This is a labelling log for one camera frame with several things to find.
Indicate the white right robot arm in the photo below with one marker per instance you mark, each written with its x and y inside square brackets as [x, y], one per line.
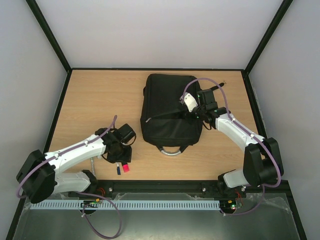
[262, 162]

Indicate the black enclosure frame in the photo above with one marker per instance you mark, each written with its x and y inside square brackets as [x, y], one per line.
[178, 186]

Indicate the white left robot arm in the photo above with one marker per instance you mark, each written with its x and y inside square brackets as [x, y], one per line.
[45, 174]

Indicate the blue white marker pen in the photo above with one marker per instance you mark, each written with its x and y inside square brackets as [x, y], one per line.
[118, 168]

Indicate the black student backpack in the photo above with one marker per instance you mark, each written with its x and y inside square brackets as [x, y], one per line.
[162, 118]

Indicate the pink black highlighter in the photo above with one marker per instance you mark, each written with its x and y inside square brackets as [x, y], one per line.
[125, 168]

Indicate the light blue cable duct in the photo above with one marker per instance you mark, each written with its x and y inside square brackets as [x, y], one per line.
[163, 205]

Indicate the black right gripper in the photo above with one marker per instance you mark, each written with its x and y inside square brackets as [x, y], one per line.
[189, 114]

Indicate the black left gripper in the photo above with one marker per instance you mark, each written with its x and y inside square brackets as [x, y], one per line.
[127, 157]

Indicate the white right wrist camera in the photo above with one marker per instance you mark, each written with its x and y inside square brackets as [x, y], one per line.
[188, 100]

